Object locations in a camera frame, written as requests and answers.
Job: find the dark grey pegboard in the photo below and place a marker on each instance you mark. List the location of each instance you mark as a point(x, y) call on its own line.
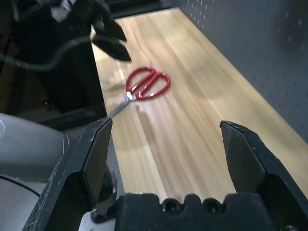
point(252, 48)

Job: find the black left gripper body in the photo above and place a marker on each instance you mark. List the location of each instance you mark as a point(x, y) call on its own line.
point(81, 14)

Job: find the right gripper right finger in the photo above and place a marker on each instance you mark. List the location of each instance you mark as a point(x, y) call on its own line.
point(247, 163)

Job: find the black table foot bar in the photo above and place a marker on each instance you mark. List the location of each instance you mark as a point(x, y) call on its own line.
point(72, 118)

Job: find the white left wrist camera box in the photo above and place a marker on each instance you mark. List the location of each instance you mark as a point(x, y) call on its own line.
point(60, 12)

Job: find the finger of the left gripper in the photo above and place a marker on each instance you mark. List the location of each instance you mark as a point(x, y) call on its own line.
point(110, 30)
point(113, 49)

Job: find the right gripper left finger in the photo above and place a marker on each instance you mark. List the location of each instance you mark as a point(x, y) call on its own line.
point(79, 168)

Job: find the black side cabinet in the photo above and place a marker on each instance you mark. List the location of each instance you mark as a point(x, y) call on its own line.
point(60, 91)

